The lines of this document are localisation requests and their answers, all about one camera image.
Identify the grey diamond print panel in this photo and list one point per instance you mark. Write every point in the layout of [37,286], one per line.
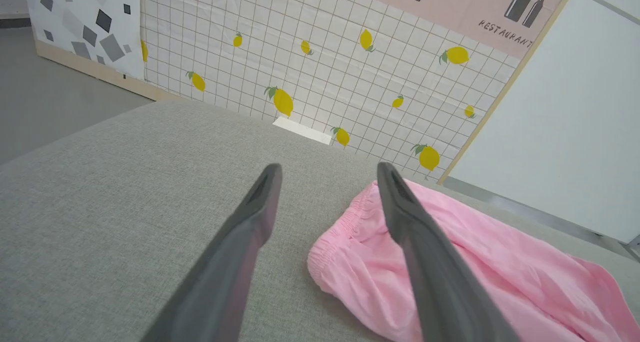
[85,22]

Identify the white box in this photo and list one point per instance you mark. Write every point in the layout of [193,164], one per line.
[302,131]

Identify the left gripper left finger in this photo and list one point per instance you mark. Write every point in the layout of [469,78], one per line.
[225,267]

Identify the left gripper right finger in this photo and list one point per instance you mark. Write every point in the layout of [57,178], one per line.
[440,277]

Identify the pink restaurant poster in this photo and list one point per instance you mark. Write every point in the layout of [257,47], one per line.
[465,7]

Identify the pink cloth garment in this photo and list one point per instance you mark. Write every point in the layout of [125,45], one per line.
[500,277]

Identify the lemon print grid panel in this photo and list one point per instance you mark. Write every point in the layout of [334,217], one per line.
[320,57]

